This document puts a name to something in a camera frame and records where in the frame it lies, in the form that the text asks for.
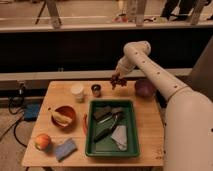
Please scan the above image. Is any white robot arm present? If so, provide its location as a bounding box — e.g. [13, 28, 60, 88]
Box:
[115, 41, 213, 171]

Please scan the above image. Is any dark brown sponge block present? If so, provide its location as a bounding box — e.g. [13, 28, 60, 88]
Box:
[93, 106, 111, 120]

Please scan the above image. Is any blue sponge cloth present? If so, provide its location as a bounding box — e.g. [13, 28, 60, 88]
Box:
[54, 138, 77, 161]

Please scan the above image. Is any green plastic tray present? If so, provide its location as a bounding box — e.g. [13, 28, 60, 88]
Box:
[85, 100, 140, 158]

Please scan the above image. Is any purple bowl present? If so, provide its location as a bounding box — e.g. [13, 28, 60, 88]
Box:
[135, 79, 156, 98]

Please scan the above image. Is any yellow banana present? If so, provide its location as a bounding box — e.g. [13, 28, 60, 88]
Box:
[53, 112, 72, 124]

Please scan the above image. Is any dark red grape bunch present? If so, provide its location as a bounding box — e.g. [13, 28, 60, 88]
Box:
[110, 76, 127, 89]

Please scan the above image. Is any blue box on floor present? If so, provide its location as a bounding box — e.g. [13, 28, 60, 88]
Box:
[24, 104, 41, 121]

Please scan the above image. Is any red yellow apple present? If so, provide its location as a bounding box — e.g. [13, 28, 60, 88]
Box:
[35, 134, 51, 150]

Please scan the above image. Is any white plastic cup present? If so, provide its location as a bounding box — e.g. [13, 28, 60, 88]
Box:
[71, 84, 84, 102]

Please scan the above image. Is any grey folded cloth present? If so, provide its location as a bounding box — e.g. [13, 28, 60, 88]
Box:
[111, 125, 127, 151]

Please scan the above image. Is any black handled utensil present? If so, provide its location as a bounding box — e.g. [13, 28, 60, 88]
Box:
[93, 113, 123, 142]

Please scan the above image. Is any black floor cable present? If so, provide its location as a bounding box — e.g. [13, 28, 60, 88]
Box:
[0, 96, 28, 148]

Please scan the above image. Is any small dark metal cup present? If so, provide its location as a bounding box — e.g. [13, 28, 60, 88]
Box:
[91, 84, 101, 97]

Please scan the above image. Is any orange wooden bowl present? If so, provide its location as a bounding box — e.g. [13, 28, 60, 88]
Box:
[50, 106, 76, 128]

